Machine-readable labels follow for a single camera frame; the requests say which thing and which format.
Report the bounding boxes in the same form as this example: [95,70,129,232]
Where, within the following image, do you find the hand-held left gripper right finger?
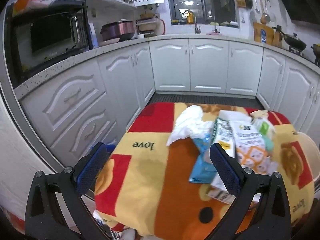
[205,144,292,240]

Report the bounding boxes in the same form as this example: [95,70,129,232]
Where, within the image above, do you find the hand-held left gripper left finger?
[24,142,113,240]

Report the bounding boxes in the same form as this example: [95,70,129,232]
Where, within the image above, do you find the blue packet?
[189,132,218,183]

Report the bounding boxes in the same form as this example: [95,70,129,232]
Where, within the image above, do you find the orange patterned paper box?
[235,120,279,175]

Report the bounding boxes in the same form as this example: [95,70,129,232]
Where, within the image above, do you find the green white snack packet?
[206,117,238,203]

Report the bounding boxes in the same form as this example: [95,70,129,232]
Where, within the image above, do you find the green white noodle packet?
[252,119,275,158]

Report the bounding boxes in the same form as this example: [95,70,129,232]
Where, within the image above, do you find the white tissue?
[166,105,215,147]

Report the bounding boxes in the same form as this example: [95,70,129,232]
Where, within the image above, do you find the brown paper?
[250,110,269,120]

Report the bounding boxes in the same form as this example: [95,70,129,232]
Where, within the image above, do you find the white bin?
[296,131,320,183]

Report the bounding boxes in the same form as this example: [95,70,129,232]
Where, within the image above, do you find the printed red yellow blanket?
[94,102,317,240]

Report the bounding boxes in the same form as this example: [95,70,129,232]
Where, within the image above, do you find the dark striped floor mat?
[146,91,265,110]

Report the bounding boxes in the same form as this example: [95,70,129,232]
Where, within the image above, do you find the white kitchen base cabinets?
[15,39,320,170]

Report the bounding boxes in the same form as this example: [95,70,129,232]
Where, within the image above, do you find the speckled kitchen countertop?
[12,34,320,95]

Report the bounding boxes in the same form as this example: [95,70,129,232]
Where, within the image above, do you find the pink plate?
[99,38,120,47]

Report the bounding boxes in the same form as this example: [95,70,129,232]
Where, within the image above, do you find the black microwave oven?
[5,0,90,80]

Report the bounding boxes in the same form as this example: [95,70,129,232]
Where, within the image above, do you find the pink rice cooker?
[100,20,135,43]

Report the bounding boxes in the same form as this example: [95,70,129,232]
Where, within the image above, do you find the wooden knife block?
[272,25,284,47]

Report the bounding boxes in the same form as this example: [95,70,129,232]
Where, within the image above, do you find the wooden cutting board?
[253,21,274,44]

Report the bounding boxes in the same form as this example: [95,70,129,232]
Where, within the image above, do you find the black wok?
[282,32,307,52]

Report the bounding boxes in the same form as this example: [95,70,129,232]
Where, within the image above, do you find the metal sink faucet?
[181,10,200,34]

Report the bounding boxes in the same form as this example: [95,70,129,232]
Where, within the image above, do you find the yellow lid casserole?
[311,44,320,65]

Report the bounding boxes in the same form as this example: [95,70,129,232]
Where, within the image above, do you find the stacked food containers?
[137,19,159,33]

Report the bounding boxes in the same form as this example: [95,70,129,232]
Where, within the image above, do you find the pink rimmed cutting board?
[157,19,167,35]

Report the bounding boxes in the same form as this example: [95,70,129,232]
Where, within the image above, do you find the hanging wooden spatula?
[260,0,267,24]

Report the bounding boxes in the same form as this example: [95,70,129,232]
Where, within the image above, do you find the hanging metal strainer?
[264,0,272,23]

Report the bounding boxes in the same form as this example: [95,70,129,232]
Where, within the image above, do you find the dark kitchen window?
[167,0,240,28]

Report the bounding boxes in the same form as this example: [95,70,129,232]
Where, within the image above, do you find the orange plastic bag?
[12,0,54,18]

